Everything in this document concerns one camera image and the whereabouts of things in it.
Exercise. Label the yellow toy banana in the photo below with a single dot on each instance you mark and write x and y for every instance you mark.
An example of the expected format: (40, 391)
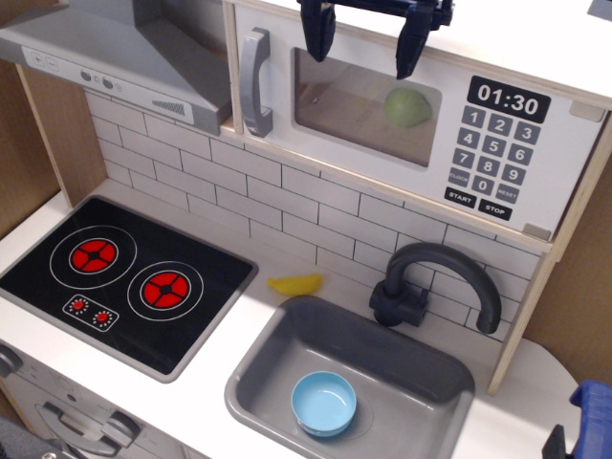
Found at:
(296, 285)

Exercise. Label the white toy microwave door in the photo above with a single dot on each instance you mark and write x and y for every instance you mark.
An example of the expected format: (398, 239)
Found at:
(495, 146)

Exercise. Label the wooden microwave cabinet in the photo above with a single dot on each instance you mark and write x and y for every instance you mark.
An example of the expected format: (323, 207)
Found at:
(351, 225)

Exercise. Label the grey toy range hood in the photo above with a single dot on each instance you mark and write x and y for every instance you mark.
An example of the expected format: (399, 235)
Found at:
(126, 50)

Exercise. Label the black toy stovetop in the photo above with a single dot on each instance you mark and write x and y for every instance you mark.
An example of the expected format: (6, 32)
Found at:
(132, 287)

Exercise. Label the grey oven knob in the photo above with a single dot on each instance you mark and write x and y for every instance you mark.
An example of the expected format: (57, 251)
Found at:
(10, 362)

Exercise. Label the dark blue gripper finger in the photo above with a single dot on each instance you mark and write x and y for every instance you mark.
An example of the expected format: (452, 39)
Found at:
(411, 42)
(319, 25)

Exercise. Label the grey oven door handle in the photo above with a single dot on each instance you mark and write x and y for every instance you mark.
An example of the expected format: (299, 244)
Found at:
(114, 437)

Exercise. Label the blue plastic object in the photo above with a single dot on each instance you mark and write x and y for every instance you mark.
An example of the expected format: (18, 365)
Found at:
(594, 400)

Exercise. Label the green toy pear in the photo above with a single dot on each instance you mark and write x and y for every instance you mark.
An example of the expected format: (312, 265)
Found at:
(406, 107)

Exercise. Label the black clamp piece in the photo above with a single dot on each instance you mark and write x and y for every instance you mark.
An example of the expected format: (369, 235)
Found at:
(554, 447)

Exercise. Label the grey toy sink basin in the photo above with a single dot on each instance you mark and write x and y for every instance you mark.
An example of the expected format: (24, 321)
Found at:
(412, 399)

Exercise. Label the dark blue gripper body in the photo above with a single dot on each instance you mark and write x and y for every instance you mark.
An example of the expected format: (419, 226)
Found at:
(442, 11)

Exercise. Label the grey microwave door handle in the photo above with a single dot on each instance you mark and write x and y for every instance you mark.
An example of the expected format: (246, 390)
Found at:
(256, 50)

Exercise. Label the light blue bowl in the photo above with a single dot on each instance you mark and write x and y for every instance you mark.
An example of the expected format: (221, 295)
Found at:
(324, 403)

